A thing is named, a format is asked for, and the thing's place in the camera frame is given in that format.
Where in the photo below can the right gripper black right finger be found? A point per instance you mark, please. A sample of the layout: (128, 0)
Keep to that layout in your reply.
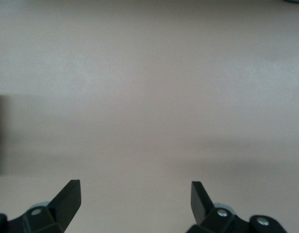
(202, 208)

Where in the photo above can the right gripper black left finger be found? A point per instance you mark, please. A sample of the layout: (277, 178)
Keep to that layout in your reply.
(64, 206)

